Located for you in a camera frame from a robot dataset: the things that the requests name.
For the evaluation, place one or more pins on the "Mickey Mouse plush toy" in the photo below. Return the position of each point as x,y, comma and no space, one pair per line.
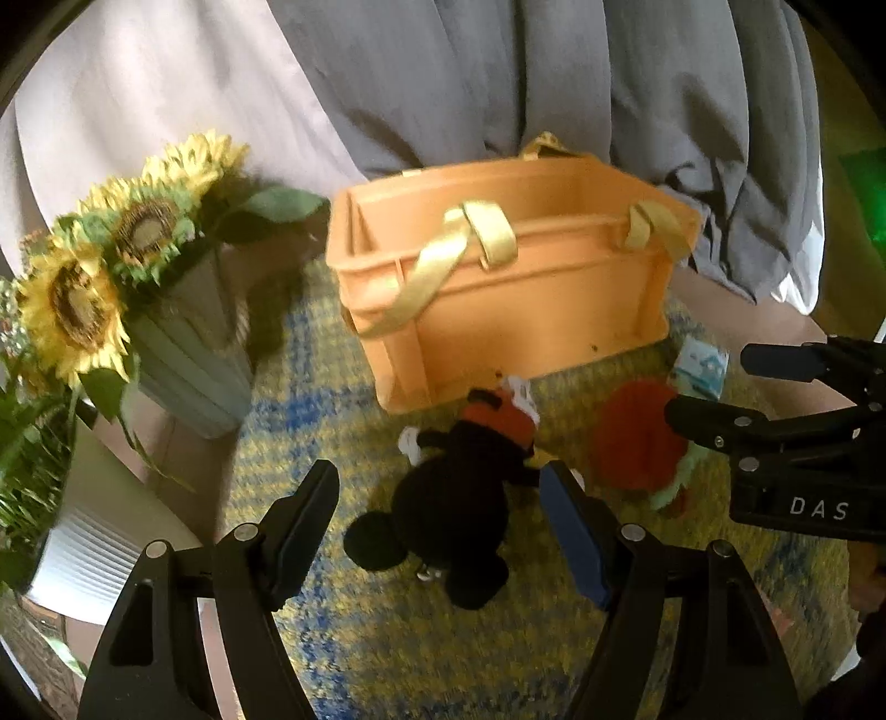
451,509

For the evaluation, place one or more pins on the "orange plastic storage crate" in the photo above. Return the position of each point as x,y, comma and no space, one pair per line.
454,276

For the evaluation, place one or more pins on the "yellow blue plaid mat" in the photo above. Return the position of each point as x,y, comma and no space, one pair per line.
385,645

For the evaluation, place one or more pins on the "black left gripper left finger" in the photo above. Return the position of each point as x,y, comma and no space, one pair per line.
150,660

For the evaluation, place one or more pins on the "white sheer curtain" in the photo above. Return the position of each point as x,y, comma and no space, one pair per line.
127,78

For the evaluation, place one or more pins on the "white plant pot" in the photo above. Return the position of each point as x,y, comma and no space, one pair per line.
107,517

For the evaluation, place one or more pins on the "grey ribbed vase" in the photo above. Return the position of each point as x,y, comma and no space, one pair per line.
193,357

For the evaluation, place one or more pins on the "green potted plant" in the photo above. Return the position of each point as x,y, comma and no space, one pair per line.
39,427

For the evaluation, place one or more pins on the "blue cartoon tissue pack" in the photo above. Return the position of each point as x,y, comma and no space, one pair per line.
700,370

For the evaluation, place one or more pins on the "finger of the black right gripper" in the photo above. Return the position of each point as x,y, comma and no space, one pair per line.
846,438
851,367

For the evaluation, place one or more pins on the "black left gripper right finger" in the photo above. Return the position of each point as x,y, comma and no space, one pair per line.
728,661

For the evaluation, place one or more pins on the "artificial sunflower bouquet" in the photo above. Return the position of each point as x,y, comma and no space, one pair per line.
97,271

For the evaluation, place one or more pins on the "red plush strawberry toy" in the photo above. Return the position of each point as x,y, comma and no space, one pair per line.
634,451

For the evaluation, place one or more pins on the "grey curtain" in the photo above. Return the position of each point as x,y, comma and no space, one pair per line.
714,102

